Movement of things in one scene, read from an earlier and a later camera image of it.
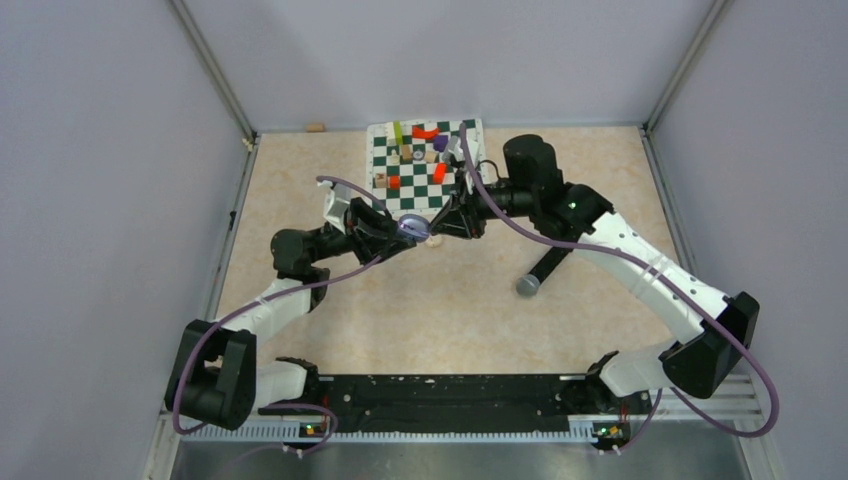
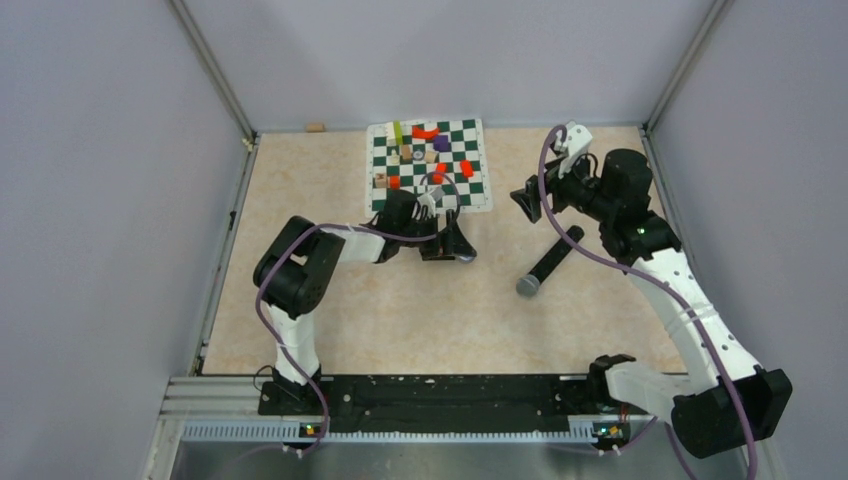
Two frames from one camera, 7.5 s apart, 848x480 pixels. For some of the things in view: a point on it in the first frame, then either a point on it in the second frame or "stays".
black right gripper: [460, 218] → [529, 197]
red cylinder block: [440, 173] stays
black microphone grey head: [530, 283] stays
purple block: [440, 142] stays
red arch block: [418, 131] stays
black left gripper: [366, 227] → [447, 244]
